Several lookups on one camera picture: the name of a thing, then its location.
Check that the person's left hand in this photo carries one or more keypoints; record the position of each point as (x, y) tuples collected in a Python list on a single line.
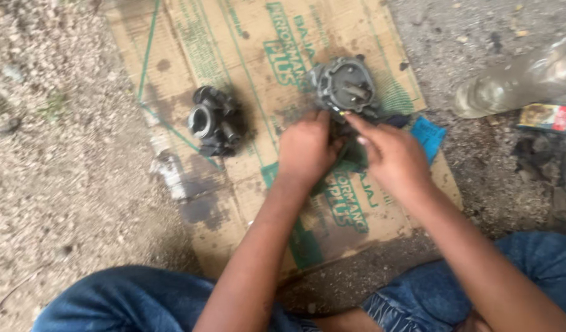
[(306, 150)]

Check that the person's right hand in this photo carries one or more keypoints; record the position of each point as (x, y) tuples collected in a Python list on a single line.
[(396, 159)]

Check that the person's left fingers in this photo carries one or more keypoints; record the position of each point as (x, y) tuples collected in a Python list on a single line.
[(327, 127)]

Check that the small brass jet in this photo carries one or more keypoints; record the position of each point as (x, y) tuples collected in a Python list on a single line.
[(339, 112)]

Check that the dark green rag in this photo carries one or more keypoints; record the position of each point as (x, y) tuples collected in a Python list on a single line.
[(352, 154)]

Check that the grey carburetor top cover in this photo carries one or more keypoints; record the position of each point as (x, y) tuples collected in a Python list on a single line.
[(345, 86)]

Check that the printed brown cardboard sheet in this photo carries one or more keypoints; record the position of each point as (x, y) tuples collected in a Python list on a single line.
[(264, 138)]

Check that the blue cloth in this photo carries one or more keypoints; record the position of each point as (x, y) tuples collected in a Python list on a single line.
[(428, 136)]

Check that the dark carburetor body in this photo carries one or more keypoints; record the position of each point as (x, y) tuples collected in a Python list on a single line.
[(214, 121)]

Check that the person's blue jeans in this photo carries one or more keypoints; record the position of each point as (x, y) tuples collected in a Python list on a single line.
[(310, 295)]

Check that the clear plastic bottle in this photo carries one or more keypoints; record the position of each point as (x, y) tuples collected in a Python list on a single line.
[(518, 80)]

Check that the colourful small packet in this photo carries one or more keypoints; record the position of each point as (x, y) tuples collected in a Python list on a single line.
[(548, 117)]

